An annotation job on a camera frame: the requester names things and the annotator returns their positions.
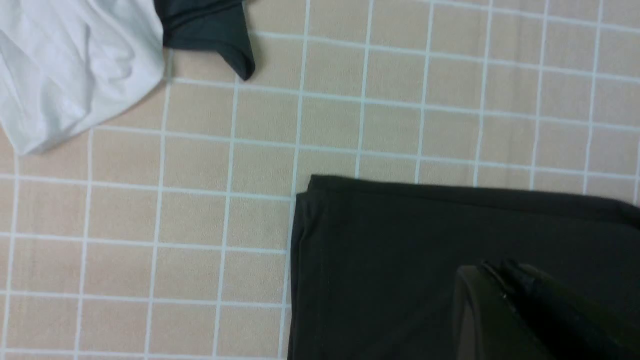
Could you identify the dark teal shirt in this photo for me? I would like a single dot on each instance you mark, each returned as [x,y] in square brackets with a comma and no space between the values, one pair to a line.
[217,26]

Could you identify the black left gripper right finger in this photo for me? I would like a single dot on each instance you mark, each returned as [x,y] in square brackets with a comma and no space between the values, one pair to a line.
[571,327]

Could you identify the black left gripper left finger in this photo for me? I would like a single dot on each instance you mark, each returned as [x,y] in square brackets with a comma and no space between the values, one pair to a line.
[486,324]

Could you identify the beige grid mat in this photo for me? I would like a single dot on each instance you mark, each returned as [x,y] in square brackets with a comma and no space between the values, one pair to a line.
[163,234]

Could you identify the gray long-sleeved shirt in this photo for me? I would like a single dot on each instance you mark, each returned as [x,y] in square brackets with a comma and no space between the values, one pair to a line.
[373,263]

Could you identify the white shirt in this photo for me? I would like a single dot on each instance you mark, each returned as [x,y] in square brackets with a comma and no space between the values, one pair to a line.
[69,65]

